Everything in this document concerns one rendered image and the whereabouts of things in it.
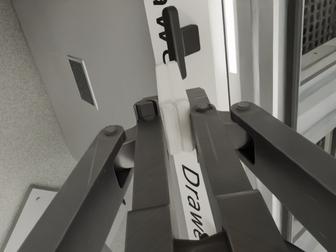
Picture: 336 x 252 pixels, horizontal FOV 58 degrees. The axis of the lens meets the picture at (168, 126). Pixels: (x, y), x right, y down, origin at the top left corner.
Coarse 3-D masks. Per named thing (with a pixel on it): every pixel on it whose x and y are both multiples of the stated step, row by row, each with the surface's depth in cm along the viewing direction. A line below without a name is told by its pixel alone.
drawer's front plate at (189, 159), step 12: (180, 156) 46; (192, 156) 43; (180, 168) 47; (192, 168) 44; (180, 180) 49; (192, 180) 46; (180, 192) 51; (192, 192) 48; (204, 192) 45; (192, 204) 49; (204, 204) 46; (192, 216) 51; (204, 216) 48; (192, 228) 53; (204, 228) 50
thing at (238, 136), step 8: (192, 88) 18; (200, 88) 18; (192, 96) 17; (200, 96) 17; (192, 104) 16; (224, 112) 15; (224, 120) 14; (232, 120) 14; (192, 128) 15; (232, 128) 14; (240, 128) 14; (232, 136) 14; (240, 136) 14; (248, 136) 14; (232, 144) 14; (240, 144) 14; (248, 144) 14
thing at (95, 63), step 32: (32, 0) 75; (64, 0) 60; (96, 0) 49; (128, 0) 42; (32, 32) 88; (64, 32) 67; (96, 32) 54; (128, 32) 46; (64, 64) 77; (96, 64) 61; (128, 64) 50; (64, 96) 90; (96, 96) 68; (128, 96) 55; (64, 128) 108; (96, 128) 78; (128, 128) 62; (128, 192) 80
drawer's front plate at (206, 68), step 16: (144, 0) 36; (176, 0) 32; (192, 0) 30; (208, 0) 29; (160, 16) 35; (192, 16) 31; (208, 16) 29; (208, 32) 30; (160, 48) 38; (208, 48) 31; (192, 64) 34; (208, 64) 32; (224, 64) 32; (192, 80) 36; (208, 80) 33; (224, 80) 33; (208, 96) 34; (224, 96) 34
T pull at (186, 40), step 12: (168, 12) 28; (168, 24) 29; (192, 24) 31; (168, 36) 30; (180, 36) 30; (192, 36) 31; (168, 48) 30; (180, 48) 30; (192, 48) 31; (180, 60) 31; (180, 72) 31
